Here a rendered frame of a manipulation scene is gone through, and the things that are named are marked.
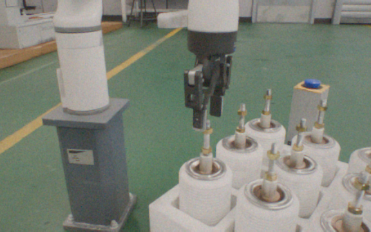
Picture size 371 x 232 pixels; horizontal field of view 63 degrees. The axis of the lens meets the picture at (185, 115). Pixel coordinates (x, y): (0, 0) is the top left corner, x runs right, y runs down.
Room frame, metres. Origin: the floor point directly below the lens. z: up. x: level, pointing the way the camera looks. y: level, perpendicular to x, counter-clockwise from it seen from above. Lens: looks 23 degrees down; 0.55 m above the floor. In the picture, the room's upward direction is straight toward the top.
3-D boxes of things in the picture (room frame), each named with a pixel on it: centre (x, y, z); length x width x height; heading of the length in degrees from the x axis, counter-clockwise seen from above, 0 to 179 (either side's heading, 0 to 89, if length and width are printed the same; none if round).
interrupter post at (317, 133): (0.58, -0.28, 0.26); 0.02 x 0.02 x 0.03
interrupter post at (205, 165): (0.47, -0.04, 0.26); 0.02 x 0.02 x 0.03
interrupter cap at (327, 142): (0.58, -0.28, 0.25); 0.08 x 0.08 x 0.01
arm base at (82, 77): (0.64, 0.22, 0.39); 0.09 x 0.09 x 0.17; 80
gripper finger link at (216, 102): (0.50, -0.05, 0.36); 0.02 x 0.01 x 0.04; 62
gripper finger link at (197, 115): (0.43, -0.02, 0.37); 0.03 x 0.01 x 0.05; 152
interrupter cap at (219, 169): (0.47, -0.04, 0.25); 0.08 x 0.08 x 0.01
